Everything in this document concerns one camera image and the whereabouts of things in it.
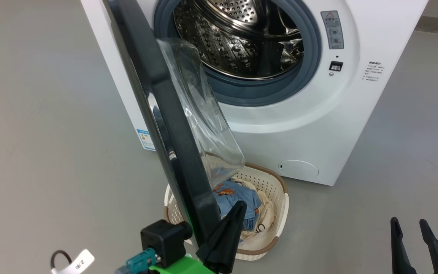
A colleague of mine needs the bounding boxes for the dark round washer door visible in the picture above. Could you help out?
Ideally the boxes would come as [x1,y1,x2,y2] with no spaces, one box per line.
[103,0,246,248]

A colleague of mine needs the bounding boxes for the cream beige garment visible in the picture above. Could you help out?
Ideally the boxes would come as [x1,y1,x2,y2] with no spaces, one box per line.
[231,176,276,240]

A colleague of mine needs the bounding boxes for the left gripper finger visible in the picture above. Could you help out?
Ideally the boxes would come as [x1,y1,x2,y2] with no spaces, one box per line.
[196,201,247,274]

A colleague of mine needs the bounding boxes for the blue energy label sticker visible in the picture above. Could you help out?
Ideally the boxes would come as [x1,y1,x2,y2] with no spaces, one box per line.
[136,129,156,151]

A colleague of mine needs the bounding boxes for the grey rubber door gasket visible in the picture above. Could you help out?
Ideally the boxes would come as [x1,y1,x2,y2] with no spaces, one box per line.
[153,0,322,107]

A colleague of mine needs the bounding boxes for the stainless steel washing machine drum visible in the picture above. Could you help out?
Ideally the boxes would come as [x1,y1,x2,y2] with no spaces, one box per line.
[173,0,304,80]

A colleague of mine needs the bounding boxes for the black left camera cable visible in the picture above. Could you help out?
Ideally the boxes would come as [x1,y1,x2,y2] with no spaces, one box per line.
[51,250,73,271]

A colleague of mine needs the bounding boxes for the round white filter cover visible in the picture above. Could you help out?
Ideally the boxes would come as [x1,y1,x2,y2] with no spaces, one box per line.
[279,160,319,177]

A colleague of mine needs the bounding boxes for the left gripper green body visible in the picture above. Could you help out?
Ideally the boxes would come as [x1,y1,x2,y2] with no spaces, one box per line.
[149,254,214,274]

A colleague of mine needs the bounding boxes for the cream perforated laundry basket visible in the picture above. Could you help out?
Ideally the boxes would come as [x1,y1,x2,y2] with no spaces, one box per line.
[164,163,290,261]

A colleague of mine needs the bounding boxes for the blue cartoon print garment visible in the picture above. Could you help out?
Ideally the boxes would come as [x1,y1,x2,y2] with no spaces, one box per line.
[213,179,262,231]

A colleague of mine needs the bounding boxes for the grey warning sticker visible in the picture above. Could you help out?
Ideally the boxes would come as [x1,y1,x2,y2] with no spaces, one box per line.
[321,10,344,50]

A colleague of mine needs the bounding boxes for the white front-load washing machine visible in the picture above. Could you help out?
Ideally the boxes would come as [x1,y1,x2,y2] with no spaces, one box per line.
[80,0,429,187]

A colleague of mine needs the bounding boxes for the teal left camera connector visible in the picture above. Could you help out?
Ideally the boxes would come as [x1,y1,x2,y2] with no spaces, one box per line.
[126,248,158,271]

